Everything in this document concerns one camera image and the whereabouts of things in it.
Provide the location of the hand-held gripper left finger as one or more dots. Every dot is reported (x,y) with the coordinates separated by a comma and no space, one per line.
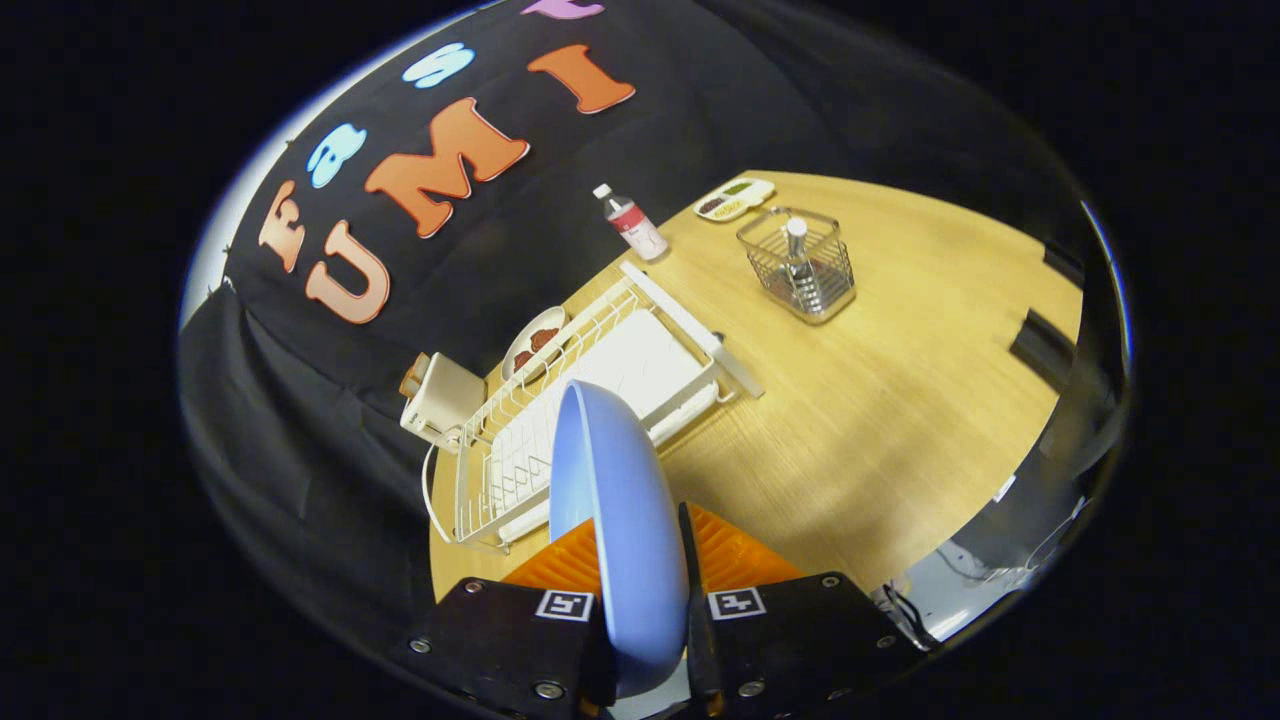
(500,650)

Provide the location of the cream toaster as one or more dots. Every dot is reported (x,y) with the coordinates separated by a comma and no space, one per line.
(445,400)

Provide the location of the beige round plate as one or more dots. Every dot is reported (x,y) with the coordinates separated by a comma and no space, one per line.
(525,335)

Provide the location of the clear bottle with red label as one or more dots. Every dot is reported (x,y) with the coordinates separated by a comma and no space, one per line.
(635,228)

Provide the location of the black table edge clamp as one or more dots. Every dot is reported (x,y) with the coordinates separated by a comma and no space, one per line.
(1040,345)
(1062,265)

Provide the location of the brown toast slice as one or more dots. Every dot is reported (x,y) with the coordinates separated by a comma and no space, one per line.
(410,382)

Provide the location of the black backdrop cloth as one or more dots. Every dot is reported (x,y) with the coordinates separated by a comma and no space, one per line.
(300,450)

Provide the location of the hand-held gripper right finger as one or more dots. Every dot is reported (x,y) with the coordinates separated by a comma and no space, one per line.
(790,650)

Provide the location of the light blue plate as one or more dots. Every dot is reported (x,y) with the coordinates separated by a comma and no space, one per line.
(625,520)

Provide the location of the white divided condiment dish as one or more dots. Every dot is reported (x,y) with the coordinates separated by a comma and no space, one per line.
(735,200)

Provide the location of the red-brown meat piece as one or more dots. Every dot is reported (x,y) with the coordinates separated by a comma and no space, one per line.
(522,358)
(545,338)

